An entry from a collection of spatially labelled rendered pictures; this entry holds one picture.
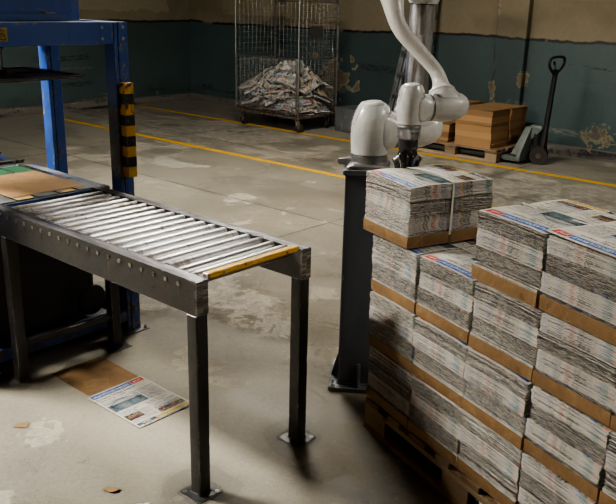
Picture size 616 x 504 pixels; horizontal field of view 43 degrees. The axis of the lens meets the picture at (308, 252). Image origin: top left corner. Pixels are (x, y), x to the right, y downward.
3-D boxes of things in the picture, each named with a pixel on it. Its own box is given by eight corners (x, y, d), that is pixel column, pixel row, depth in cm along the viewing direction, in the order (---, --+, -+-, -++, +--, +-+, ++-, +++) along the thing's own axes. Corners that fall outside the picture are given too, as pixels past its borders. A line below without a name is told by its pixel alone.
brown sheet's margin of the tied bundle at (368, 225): (396, 223, 305) (397, 213, 304) (442, 243, 281) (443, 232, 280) (362, 228, 298) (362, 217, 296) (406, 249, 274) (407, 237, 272)
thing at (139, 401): (193, 404, 334) (193, 402, 334) (138, 429, 314) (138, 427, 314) (141, 377, 358) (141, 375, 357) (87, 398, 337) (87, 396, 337)
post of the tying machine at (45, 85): (78, 298, 448) (58, 17, 401) (65, 302, 442) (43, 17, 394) (70, 295, 453) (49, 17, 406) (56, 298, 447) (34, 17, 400)
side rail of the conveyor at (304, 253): (311, 277, 290) (312, 246, 287) (301, 280, 286) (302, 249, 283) (103, 210, 375) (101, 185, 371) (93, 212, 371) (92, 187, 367)
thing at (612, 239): (639, 219, 233) (639, 216, 232) (725, 246, 209) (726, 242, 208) (545, 233, 217) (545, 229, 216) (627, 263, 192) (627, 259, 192)
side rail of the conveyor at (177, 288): (208, 313, 254) (208, 279, 251) (196, 318, 250) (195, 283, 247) (4, 230, 339) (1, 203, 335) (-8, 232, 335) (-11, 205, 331)
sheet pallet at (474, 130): (529, 154, 921) (535, 106, 904) (495, 163, 863) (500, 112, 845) (443, 141, 997) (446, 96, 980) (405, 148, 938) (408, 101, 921)
